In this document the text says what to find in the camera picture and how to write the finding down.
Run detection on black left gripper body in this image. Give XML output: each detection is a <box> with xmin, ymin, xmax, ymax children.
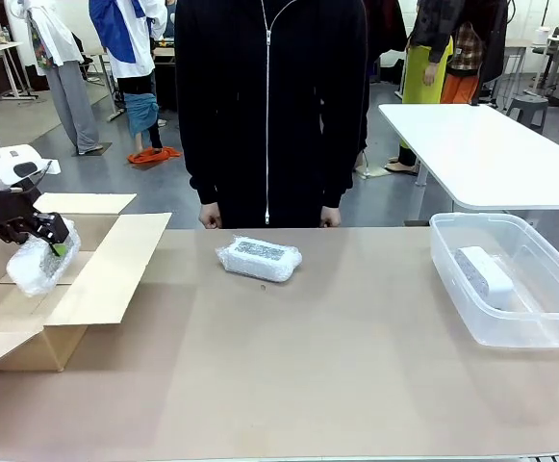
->
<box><xmin>0</xmin><ymin>180</ymin><xmax>44</xmax><ymax>225</ymax></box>

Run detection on narrow bubble-wrapped clock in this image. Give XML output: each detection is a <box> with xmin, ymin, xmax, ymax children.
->
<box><xmin>7</xmin><ymin>216</ymin><xmax>82</xmax><ymax>298</ymax></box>

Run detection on unwrapped white digital clock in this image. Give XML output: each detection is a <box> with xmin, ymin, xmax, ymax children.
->
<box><xmin>453</xmin><ymin>245</ymin><xmax>516</xmax><ymax>309</ymax></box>

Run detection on wide bubble-wrapped clock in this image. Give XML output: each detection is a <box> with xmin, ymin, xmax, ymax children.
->
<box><xmin>215</xmin><ymin>234</ymin><xmax>304</xmax><ymax>284</ymax></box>

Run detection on person's right hand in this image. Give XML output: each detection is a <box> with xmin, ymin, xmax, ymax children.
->
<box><xmin>198</xmin><ymin>202</ymin><xmax>223</xmax><ymax>230</ymax></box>

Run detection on open cardboard box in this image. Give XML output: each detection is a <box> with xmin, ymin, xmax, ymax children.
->
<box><xmin>0</xmin><ymin>192</ymin><xmax>173</xmax><ymax>375</ymax></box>

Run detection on grey plastic stool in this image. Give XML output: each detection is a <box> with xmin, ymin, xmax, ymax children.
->
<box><xmin>506</xmin><ymin>94</ymin><xmax>549</xmax><ymax>134</ymax></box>

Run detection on white background table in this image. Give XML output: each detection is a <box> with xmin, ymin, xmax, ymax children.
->
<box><xmin>378</xmin><ymin>103</ymin><xmax>559</xmax><ymax>212</ymax></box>

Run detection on orange cloth on floor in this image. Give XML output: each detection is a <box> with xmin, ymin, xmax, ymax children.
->
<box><xmin>127</xmin><ymin>146</ymin><xmax>184</xmax><ymax>167</ymax></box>

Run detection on mannequin white shirt grey trousers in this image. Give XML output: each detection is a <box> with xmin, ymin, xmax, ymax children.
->
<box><xmin>16</xmin><ymin>0</ymin><xmax>103</xmax><ymax>156</ymax></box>

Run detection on teal cloth wrap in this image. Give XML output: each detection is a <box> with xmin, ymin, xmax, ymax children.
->
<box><xmin>124</xmin><ymin>92</ymin><xmax>161</xmax><ymax>137</ymax></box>

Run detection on mannequin plaid shirt orange trousers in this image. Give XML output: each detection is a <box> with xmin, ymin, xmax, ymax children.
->
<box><xmin>440</xmin><ymin>21</ymin><xmax>485</xmax><ymax>105</ymax></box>

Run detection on clear plastic bin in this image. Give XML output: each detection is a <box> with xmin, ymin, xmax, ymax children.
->
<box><xmin>428</xmin><ymin>212</ymin><xmax>559</xmax><ymax>348</ymax></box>

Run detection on mannequin dark jacket yellow apron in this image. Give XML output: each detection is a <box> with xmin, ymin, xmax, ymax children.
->
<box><xmin>384</xmin><ymin>0</ymin><xmax>509</xmax><ymax>174</ymax></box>

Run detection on mannequin blue white jacket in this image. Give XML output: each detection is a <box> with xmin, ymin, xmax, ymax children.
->
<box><xmin>89</xmin><ymin>0</ymin><xmax>169</xmax><ymax>150</ymax></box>

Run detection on person in black hoodie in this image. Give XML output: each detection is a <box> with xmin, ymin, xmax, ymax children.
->
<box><xmin>173</xmin><ymin>0</ymin><xmax>371</xmax><ymax>230</ymax></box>

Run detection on black hanging coat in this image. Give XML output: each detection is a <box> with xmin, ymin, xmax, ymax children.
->
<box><xmin>368</xmin><ymin>0</ymin><xmax>408</xmax><ymax>54</ymax></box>

